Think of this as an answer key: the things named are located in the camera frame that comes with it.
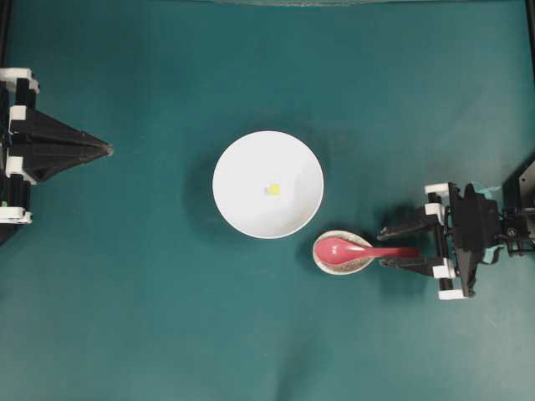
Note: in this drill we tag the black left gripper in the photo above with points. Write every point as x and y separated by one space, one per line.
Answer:
23 166

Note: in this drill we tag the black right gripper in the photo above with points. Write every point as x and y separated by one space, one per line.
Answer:
469 224

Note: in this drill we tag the pink ceramic spoon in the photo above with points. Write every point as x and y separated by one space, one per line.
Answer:
337 251

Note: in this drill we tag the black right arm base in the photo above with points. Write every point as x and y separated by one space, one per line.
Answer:
518 189

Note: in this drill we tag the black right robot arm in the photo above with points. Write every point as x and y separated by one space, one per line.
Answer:
515 236

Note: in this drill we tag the speckled spoon rest dish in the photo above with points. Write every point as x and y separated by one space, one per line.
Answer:
348 268

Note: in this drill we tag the yellow hexagonal prism block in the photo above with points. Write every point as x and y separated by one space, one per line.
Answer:
274 190

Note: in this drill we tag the white ceramic bowl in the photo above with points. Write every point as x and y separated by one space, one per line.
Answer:
249 165

